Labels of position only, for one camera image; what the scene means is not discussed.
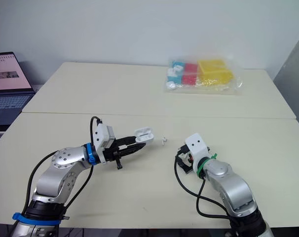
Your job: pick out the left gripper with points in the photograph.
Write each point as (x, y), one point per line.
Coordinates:
(110, 154)

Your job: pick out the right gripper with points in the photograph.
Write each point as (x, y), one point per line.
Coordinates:
(184, 160)

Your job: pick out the white earbud case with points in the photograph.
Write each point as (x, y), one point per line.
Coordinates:
(145, 135)

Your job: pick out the white earbud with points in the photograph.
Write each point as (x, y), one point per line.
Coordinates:
(165, 139)

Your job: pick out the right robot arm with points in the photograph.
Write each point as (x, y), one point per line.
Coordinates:
(228, 182)

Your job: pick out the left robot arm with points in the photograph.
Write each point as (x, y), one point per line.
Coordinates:
(65, 163)

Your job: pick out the open laptop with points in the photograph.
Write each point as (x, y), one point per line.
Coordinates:
(9, 81)

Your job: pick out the clear bag of coloured pieces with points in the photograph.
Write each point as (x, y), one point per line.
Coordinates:
(201, 76)

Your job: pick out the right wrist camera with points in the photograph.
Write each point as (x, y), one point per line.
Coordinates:
(196, 148)

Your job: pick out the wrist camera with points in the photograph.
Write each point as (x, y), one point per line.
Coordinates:
(102, 135)
(196, 148)

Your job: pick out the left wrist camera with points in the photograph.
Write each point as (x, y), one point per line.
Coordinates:
(102, 135)

